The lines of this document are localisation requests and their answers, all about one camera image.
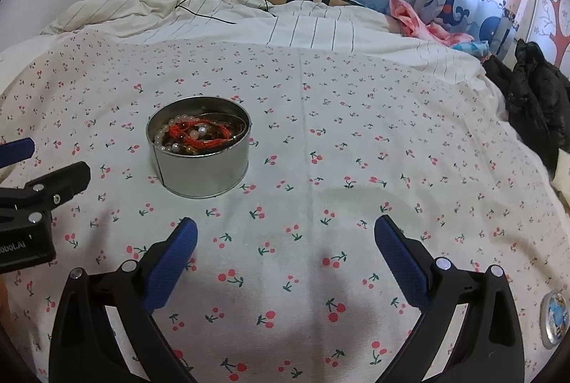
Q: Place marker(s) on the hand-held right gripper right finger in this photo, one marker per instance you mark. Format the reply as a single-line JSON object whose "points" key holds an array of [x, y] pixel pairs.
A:
{"points": [[400, 262]]}

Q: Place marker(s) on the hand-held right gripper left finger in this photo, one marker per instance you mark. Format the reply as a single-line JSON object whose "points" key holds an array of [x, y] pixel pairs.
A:
{"points": [[171, 267]]}

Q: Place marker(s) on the round tin lid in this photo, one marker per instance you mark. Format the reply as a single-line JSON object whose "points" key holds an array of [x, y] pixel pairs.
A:
{"points": [[552, 318]]}

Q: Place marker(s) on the pink cloth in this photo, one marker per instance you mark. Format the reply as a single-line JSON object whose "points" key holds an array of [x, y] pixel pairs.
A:
{"points": [[412, 20]]}

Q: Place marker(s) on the silver bangle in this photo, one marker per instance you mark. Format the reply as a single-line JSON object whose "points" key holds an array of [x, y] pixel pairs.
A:
{"points": [[238, 129]]}

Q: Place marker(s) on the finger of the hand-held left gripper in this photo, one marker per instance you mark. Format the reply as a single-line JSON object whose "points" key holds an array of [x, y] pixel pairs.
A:
{"points": [[18, 150], [67, 182]]}

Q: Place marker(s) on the round metal tin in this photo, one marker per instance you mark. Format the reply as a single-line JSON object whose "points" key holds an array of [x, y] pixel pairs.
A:
{"points": [[200, 173]]}

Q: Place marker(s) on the cherry print bed sheet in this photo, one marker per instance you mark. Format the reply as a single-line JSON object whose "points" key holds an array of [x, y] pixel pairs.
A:
{"points": [[311, 187]]}

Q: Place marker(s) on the black jacket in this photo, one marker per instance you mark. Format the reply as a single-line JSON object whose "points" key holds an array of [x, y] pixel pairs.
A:
{"points": [[530, 98]]}

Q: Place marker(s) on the white striped quilt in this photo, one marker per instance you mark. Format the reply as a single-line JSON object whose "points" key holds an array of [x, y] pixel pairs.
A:
{"points": [[311, 31]]}

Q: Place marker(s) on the teal cloth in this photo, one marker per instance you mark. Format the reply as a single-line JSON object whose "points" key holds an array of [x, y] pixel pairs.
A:
{"points": [[474, 49]]}

